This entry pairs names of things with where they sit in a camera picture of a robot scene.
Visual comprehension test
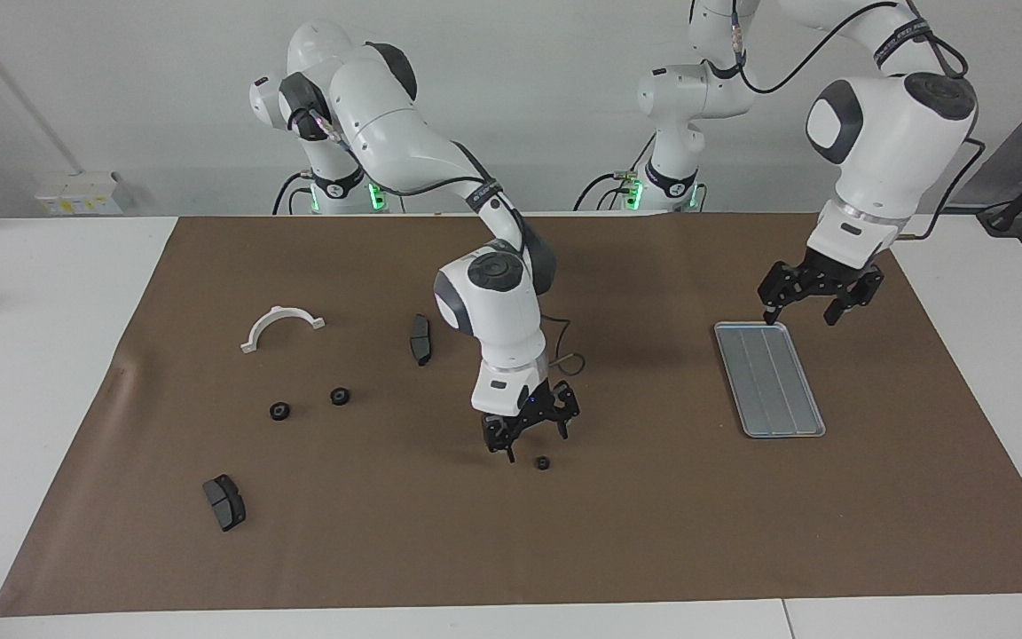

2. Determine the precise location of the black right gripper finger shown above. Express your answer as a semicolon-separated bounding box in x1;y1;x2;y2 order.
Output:
486;415;516;462
551;381;581;440

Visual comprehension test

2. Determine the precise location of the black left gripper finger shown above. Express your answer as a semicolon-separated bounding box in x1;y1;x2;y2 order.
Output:
823;268;884;326
758;262;800;325

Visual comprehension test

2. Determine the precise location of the silver metal tray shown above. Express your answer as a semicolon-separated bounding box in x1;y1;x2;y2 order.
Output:
713;321;827;439

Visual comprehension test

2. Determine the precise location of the brown paper mat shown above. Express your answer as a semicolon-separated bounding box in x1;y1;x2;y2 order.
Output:
0;211;1022;618

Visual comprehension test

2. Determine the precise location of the dark grey brake pad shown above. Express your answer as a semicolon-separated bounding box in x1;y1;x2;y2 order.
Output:
408;313;434;368
202;474;248;533

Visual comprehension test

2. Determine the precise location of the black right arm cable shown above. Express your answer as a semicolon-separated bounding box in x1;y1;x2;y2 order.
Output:
273;98;586;377

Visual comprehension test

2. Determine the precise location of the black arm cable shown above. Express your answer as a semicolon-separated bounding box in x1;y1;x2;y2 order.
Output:
688;0;987;241
273;98;586;377

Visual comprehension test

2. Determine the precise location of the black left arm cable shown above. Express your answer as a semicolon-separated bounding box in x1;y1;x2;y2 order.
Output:
688;0;987;241

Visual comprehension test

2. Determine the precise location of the black base cable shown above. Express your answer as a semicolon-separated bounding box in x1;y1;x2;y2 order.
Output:
573;131;658;214

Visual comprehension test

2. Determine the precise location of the white half-ring bracket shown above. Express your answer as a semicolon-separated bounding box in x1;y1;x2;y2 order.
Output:
240;304;326;355

